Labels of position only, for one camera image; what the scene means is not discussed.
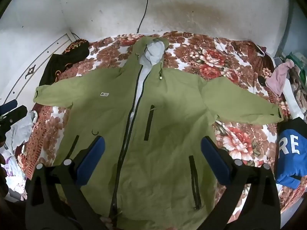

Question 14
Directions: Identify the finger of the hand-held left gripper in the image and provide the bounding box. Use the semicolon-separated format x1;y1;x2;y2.
0;105;28;128
0;100;18;115

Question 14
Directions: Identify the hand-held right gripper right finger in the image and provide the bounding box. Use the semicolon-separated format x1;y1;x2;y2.
201;136;281;230

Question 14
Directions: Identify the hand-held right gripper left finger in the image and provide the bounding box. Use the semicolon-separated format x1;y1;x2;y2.
25;135;113;230

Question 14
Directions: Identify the green hooded jacket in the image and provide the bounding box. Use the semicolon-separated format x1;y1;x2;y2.
33;36;284;228

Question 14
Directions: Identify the white crumpled cloth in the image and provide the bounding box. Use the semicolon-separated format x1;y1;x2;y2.
4;110;39;157

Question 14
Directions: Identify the white headboard with ornament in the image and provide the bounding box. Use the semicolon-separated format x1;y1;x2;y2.
0;33;79;106

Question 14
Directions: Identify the black cloth with orange pattern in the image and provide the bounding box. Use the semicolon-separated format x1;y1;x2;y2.
39;39;90;87

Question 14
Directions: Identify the blue cloth with white letters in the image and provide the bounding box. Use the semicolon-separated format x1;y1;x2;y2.
275;118;307;190

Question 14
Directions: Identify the white garment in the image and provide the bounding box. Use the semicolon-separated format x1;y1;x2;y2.
282;75;305;120

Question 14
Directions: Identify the floral bed blanket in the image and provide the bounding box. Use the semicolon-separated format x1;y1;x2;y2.
17;31;307;221

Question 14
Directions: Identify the pink cloth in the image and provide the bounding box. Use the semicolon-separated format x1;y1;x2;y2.
265;61;294;97

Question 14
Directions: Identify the green packet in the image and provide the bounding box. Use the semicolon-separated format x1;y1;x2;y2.
286;52;307;70

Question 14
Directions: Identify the grey metal pole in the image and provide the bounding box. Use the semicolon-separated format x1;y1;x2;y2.
278;0;294;58

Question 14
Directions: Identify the black power cable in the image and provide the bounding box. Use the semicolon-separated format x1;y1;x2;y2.
136;0;150;33

